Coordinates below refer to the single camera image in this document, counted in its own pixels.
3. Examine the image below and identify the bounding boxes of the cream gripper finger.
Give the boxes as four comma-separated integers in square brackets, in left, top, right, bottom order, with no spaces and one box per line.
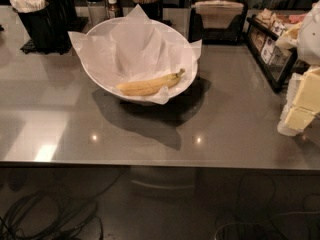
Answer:
[285,67,320,131]
[277,73,303,136]

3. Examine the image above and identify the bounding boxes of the white paper liner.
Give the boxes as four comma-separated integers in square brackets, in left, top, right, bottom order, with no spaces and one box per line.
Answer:
[67,4,203,106]

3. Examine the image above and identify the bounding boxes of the white bowl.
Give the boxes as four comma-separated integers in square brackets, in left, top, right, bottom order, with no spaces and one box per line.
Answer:
[79,16,199,105]

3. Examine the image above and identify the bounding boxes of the small sauce bottle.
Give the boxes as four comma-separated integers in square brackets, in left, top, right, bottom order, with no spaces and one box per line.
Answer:
[108,0,120,18]

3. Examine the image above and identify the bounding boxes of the yellow banana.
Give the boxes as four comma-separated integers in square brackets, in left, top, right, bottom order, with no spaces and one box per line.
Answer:
[116,69,185,96]

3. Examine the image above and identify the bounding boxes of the black wire condiment rack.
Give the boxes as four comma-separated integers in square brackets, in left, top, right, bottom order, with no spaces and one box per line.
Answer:
[244,16,308,93]

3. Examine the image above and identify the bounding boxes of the black cutlery holder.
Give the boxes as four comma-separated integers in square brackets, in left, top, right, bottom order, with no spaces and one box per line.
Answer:
[12,0,88,54]

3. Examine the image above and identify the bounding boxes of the black floor cables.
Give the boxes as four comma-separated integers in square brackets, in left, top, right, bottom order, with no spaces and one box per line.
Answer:
[0,170,124,240]

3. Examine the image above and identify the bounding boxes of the glass shaker dark lid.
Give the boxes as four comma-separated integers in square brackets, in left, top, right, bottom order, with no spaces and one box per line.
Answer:
[86,0,107,26]

